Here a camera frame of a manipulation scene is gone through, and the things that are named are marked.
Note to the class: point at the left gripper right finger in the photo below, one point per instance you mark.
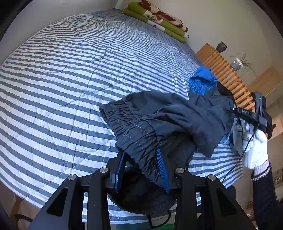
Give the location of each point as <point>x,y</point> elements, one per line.
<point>169,180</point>

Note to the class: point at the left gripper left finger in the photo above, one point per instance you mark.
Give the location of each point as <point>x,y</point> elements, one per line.
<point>116,167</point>

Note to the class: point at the dark navy pants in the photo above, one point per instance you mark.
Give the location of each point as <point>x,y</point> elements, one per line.
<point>145,121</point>

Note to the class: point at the dark sleeved right forearm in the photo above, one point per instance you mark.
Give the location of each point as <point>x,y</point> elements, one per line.
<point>267,209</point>

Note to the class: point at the white gloved right hand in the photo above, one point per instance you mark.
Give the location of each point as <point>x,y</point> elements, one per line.
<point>255,147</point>

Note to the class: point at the light blue clothing pile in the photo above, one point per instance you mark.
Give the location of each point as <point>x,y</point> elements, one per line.
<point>235,137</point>

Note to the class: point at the wooden slatted bench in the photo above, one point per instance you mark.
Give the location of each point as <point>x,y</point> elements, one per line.
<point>227,76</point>

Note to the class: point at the potted spider plant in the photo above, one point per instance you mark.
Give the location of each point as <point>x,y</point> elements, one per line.
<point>240,61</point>

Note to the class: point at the blue knit sweater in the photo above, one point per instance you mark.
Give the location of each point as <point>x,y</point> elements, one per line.
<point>202,81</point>

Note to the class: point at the dark ceramic vase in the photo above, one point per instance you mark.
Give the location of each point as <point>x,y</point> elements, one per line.
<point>221,47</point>

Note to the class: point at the blue white striped bedspread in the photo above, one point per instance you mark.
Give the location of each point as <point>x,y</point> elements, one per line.
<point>53,85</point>

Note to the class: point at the red white patterned blanket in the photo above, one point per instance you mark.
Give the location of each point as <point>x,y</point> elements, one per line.
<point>169,18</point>

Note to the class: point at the green folded blanket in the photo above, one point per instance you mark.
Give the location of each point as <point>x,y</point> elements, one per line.
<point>136,11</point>

